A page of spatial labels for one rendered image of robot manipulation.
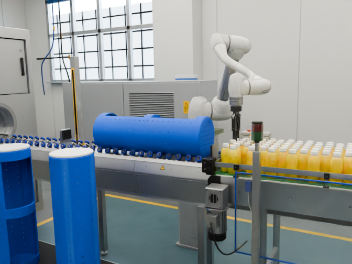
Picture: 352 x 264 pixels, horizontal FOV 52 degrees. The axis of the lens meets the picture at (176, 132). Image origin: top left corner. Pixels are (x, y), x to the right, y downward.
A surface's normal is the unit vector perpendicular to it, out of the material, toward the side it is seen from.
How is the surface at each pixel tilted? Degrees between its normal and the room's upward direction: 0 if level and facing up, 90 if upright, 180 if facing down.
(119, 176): 110
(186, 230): 90
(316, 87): 90
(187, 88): 90
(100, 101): 90
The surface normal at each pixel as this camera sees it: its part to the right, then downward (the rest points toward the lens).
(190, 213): -0.49, 0.15
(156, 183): -0.42, 0.47
